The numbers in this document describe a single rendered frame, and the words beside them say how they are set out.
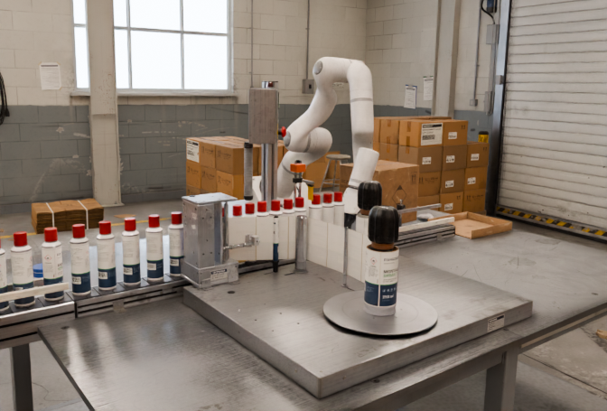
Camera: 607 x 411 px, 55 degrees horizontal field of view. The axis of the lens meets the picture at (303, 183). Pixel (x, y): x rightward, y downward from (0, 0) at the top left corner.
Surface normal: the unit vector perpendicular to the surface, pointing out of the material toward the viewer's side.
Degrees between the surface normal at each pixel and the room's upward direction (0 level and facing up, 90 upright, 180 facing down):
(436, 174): 88
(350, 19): 90
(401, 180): 90
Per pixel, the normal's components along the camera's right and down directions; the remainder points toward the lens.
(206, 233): 0.60, 0.14
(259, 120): 0.03, 0.17
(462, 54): -0.84, 0.07
